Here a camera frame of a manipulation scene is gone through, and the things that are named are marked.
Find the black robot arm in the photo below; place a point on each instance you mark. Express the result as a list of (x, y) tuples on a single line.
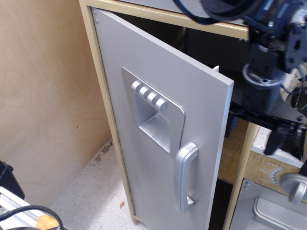
[(277, 33)]

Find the aluminium rail frame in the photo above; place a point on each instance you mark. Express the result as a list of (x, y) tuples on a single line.
[(10, 201)]

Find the black box device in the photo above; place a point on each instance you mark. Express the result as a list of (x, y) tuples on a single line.
[(8, 180)]

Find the silver oven knob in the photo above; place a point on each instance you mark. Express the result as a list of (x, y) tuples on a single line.
[(295, 185)]

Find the silver freezer door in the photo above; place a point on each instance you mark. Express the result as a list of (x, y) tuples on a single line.
[(193, 6)]

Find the silver fridge door handle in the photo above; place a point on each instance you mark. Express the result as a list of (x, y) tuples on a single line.
[(182, 163)]

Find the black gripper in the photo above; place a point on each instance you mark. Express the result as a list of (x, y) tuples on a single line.
[(260, 102)]

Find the silver oven door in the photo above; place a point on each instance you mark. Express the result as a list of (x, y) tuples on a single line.
[(243, 216)]

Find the silver ice dispenser panel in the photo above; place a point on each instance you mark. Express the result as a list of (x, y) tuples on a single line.
[(157, 116)]

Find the silver fridge door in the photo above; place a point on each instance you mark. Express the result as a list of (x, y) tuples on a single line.
[(203, 93)]

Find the wooden toy kitchen cabinet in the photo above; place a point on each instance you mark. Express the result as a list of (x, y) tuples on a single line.
[(232, 163)]

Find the orange tape piece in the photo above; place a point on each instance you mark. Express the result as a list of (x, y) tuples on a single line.
[(46, 222)]

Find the silver oven door handle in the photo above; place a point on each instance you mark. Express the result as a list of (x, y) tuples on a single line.
[(279, 217)]

